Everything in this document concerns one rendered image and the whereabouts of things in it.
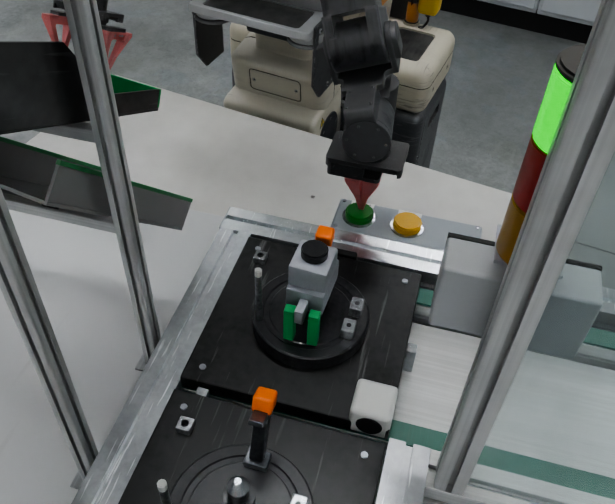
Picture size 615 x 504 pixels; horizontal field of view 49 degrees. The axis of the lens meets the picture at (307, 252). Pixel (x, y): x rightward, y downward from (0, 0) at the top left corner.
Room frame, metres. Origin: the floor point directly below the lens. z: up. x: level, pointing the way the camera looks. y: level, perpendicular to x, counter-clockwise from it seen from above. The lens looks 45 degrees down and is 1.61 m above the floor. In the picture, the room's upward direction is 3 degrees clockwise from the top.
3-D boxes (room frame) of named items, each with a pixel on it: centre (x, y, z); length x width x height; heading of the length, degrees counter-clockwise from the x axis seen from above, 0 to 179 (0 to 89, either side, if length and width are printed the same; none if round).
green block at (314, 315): (0.47, -0.01, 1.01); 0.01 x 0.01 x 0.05; 77
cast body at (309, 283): (0.51, -0.01, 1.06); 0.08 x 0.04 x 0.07; 164
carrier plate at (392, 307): (0.52, -0.01, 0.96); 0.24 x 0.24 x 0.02; 77
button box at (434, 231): (0.71, -0.14, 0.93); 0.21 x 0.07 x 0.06; 77
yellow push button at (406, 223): (0.71, -0.14, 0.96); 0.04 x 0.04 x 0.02
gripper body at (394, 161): (0.73, -0.07, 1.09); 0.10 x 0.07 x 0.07; 76
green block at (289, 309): (0.48, 0.02, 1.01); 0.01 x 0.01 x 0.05; 77
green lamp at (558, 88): (0.36, -0.17, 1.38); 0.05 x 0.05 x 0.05
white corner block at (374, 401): (0.40, -0.08, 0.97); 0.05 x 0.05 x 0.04; 77
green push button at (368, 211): (0.73, -0.07, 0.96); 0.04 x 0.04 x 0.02
